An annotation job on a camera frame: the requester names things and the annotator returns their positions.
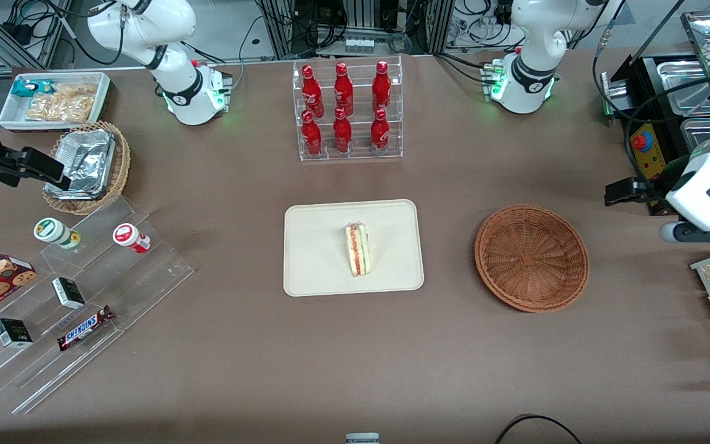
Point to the small black carton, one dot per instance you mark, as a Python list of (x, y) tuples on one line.
[(13, 333), (68, 293)]

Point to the small stainless steel pan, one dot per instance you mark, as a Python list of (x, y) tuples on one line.
[(703, 131)]

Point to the large stainless steel pan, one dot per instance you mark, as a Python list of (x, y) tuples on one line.
[(688, 86)]

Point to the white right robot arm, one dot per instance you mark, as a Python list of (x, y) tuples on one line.
[(145, 24)]

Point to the clear acrylic bottle rack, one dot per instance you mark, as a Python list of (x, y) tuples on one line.
[(358, 151)]

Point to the white power strip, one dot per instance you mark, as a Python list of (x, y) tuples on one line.
[(359, 45)]

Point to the clear acrylic stepped stand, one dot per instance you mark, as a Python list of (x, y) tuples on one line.
[(145, 277)]

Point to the small grey device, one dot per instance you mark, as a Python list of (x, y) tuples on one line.
[(362, 439)]

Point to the black food warmer box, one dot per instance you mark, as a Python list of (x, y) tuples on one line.
[(673, 126)]

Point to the teal snack packet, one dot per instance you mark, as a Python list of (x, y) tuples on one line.
[(25, 87)]

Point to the triangular sandwich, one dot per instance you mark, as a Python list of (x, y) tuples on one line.
[(358, 250)]

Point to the yellow emergency stop box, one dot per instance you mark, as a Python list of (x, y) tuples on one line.
[(649, 154)]

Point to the aluminium frame rack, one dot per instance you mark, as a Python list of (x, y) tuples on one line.
[(281, 24)]

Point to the aluminium foil container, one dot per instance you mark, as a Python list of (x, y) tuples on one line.
[(87, 160)]

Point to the red lid drink bottle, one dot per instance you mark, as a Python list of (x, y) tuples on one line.
[(128, 236)]

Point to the large brown wicker basket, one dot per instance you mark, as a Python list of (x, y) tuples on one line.
[(530, 259)]

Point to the clear bag of chips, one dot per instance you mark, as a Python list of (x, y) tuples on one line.
[(77, 90), (59, 110)]

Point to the cream plastic tray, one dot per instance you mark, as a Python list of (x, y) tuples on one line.
[(318, 246)]

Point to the small tan wicker basket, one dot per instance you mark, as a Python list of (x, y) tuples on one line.
[(122, 166)]

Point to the white rectangular bin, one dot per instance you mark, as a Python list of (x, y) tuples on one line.
[(10, 112)]

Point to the Snickers chocolate bar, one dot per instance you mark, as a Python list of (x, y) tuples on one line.
[(84, 328)]

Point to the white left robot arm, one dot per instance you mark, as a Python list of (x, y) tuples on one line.
[(530, 37)]

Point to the green lid drink bottle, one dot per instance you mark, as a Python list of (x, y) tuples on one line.
[(53, 231)]

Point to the red cola bottle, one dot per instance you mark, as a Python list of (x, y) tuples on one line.
[(343, 89), (381, 86), (313, 92), (342, 132), (380, 132), (312, 135)]

